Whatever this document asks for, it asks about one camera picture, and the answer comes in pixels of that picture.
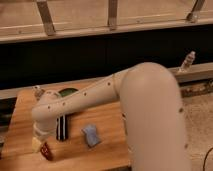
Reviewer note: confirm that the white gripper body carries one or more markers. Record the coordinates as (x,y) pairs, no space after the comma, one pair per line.
(38,144)

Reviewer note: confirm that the dark red pepper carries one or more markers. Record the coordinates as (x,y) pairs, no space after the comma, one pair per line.
(46,152)

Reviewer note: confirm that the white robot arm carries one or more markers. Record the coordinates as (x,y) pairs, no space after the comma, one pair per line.
(152,111)

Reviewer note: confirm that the green ceramic bowl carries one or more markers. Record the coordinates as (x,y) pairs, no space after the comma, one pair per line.
(67,91)

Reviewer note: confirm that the black white striped cloth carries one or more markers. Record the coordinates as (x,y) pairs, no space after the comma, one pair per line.
(62,127)

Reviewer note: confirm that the clear plastic bottle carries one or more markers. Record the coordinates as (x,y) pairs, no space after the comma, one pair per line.
(38,92)

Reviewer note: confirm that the blue folded cloth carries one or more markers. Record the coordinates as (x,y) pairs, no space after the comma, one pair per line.
(92,138)

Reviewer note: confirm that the wooden table board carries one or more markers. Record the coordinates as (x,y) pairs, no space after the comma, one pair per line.
(73,154)

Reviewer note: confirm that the bottle on ledge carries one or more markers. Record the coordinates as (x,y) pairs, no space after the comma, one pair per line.
(188,61)

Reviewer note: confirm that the left metal bracket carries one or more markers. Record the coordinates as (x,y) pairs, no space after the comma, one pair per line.
(45,17)

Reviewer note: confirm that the metal bracket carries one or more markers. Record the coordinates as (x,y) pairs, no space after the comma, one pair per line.
(45,17)
(194,13)
(112,14)

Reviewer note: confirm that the middle metal bracket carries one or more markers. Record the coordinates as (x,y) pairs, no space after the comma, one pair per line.
(112,14)

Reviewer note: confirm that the right metal bracket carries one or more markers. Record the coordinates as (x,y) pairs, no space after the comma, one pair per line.
(194,13)

